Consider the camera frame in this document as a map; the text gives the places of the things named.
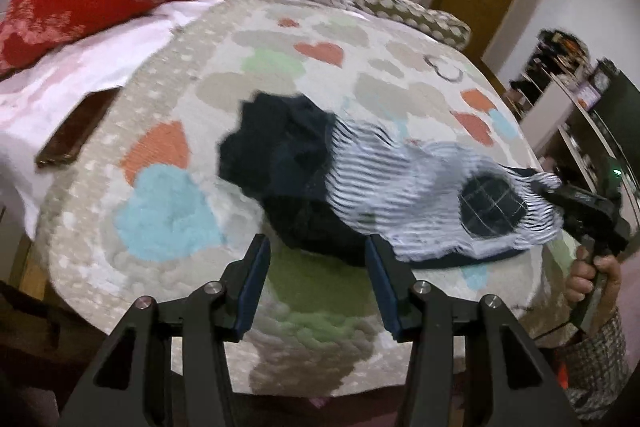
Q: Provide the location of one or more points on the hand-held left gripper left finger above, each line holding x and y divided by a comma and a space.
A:
252, 279

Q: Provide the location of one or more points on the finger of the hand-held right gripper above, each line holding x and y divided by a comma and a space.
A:
542, 189

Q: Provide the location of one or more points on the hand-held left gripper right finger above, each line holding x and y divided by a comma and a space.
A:
382, 279

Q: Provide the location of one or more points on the striped navy pants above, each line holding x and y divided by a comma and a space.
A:
360, 187

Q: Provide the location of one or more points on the person's checkered sleeve forearm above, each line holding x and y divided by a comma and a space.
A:
595, 357

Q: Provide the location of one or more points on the person's right hand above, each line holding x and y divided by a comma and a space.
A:
597, 279

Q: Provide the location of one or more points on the cluttered shelf unit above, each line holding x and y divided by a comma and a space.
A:
575, 102

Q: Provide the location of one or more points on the heart print blanket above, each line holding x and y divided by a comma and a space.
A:
280, 177

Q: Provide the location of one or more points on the dotted grey pillow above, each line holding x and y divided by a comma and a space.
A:
415, 12

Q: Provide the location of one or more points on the brown smartphone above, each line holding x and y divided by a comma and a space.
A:
75, 129

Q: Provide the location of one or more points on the white bed sheet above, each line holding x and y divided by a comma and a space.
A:
65, 77

